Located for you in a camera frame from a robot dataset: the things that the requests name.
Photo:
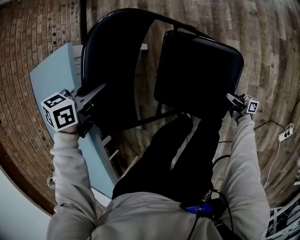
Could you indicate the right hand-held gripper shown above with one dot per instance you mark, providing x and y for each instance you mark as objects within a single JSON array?
[{"x": 252, "y": 106}]

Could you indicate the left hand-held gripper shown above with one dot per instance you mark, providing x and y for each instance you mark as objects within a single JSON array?
[{"x": 62, "y": 116}]

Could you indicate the black folding chair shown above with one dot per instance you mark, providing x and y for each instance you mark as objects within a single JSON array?
[{"x": 197, "y": 75}]

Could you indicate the person's right forearm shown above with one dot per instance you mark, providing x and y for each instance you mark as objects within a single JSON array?
[{"x": 243, "y": 150}]

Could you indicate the person's left forearm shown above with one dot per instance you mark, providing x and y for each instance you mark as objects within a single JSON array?
[{"x": 68, "y": 159}]

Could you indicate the light blue table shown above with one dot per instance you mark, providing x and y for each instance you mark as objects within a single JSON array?
[{"x": 54, "y": 79}]

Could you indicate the white power strip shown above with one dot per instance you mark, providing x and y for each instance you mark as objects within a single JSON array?
[{"x": 286, "y": 134}]

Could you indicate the person's legs black trousers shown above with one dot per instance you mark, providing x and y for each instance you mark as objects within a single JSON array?
[{"x": 164, "y": 164}]

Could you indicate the black screen device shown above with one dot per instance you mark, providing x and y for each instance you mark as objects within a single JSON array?
[{"x": 199, "y": 209}]

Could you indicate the white metal rack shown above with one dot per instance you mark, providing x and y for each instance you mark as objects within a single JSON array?
[{"x": 281, "y": 208}]

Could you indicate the person's grey hoodie torso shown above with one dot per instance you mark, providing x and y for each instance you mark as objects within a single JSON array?
[{"x": 140, "y": 218}]

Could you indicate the white board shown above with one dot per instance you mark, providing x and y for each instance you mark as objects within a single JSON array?
[{"x": 18, "y": 211}]

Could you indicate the black metal post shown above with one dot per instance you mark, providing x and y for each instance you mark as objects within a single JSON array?
[{"x": 83, "y": 23}]

